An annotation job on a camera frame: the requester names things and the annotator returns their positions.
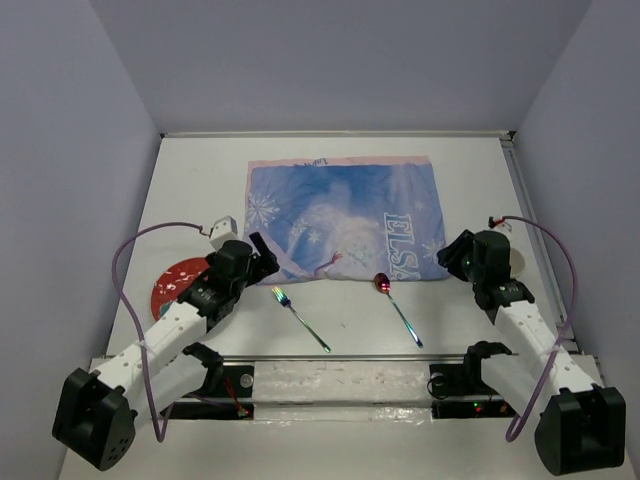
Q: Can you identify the iridescent rainbow metal spoon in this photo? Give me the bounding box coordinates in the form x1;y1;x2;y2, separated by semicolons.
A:
373;272;424;348

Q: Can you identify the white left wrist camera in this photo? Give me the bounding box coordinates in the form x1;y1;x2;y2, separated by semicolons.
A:
209;215;238;251

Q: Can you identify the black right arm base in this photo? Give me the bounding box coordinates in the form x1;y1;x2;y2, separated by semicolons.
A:
427;363;515;420

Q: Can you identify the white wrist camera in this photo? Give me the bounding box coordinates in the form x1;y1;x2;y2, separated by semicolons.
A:
209;215;238;251
488;216;512;236

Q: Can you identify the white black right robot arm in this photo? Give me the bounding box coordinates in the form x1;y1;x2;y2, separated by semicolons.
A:
437;230;626;476

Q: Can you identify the blue Elsa cloth placemat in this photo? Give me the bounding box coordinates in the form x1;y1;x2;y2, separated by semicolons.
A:
245;156;447;285

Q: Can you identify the yellow-green ceramic mug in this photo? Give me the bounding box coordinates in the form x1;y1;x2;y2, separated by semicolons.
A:
509;248;526;278

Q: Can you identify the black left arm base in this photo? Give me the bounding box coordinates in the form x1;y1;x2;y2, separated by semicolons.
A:
162;363;255;421

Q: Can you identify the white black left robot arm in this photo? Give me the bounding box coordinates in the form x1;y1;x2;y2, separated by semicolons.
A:
52;232;279;471

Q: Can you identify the red teal floral plate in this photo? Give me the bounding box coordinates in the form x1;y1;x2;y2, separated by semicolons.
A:
150;257;208;321

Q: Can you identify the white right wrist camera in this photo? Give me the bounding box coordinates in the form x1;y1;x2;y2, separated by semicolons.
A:
488;216;512;236

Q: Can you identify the iridescent rainbow metal fork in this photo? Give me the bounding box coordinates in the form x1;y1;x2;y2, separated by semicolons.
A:
271;286;331;353

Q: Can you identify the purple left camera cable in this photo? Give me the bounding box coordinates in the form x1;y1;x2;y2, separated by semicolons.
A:
111;221;211;444

